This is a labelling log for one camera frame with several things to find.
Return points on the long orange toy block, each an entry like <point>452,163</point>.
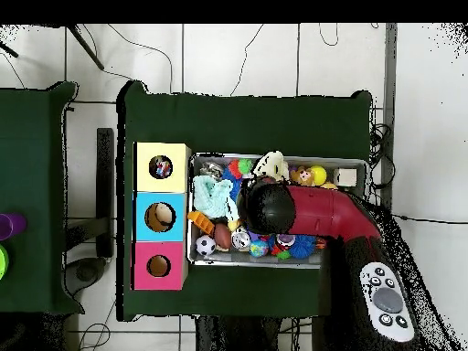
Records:
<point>202,222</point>

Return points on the blue globe ball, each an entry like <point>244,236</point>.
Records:
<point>259,248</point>

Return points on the lime green plastic cup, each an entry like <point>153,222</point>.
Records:
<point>3,261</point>

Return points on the dark green tablecloth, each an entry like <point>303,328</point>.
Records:
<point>256,124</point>
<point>33,182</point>

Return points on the grey round stand base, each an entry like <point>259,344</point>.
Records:
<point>86,272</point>

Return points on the yellow ball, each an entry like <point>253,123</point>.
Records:
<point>319,174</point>

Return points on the mint green cloth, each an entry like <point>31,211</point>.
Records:
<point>212,197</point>

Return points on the cream yellow cloth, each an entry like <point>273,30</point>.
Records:
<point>272,166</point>

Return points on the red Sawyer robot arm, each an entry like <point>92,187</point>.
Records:
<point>329,212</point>

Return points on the small colourful patterned cloth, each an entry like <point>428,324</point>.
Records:
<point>161,167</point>

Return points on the silver mesh bin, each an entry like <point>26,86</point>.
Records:
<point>226,258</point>

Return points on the black tripod leg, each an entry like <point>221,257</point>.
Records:
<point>86,46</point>
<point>9,50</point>

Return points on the purple plastic cup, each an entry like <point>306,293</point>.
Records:
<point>18,223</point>
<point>4,227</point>

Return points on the blue spiky rubber ball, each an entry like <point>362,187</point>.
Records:
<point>301,246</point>

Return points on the brown toy football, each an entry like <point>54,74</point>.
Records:
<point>223,237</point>

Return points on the wooden box with three holes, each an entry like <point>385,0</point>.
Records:
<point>161,226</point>

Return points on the black and white soccer ball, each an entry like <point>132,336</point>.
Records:
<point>206,245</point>

